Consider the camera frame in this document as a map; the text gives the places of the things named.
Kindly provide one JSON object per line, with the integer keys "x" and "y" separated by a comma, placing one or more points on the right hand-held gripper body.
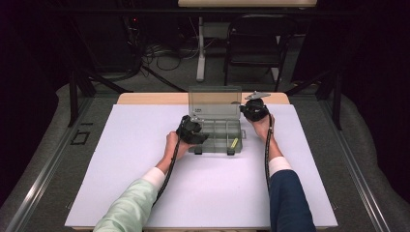
{"x": 256, "y": 109}

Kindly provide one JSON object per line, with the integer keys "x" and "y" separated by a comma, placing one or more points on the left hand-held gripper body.
{"x": 188, "y": 129}

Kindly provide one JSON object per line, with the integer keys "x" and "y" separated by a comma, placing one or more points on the grey clear compartment box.
{"x": 216, "y": 129}

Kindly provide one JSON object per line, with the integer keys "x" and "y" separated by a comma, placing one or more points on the small yellow-green stick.
{"x": 234, "y": 143}

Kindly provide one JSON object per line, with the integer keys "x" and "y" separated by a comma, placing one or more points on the person's right hand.
{"x": 262, "y": 129}

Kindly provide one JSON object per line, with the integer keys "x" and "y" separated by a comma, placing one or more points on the person's left hand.
{"x": 174, "y": 148}

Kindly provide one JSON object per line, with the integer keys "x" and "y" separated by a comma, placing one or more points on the black folding chair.
{"x": 257, "y": 48}

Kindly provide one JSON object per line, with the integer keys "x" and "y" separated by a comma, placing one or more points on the white table mat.
{"x": 129, "y": 154}

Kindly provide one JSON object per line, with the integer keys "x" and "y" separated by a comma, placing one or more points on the white desk leg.
{"x": 201, "y": 54}

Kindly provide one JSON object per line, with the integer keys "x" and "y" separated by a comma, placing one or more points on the black metal stand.
{"x": 74, "y": 93}
{"x": 336, "y": 96}

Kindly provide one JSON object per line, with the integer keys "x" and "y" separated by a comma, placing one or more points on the light wooden desk top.
{"x": 246, "y": 3}

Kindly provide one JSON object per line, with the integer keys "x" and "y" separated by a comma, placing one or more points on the dark equipment with red light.
{"x": 132, "y": 35}

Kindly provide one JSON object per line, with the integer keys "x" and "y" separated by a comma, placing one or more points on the aluminium floor rail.
{"x": 48, "y": 167}
{"x": 354, "y": 167}

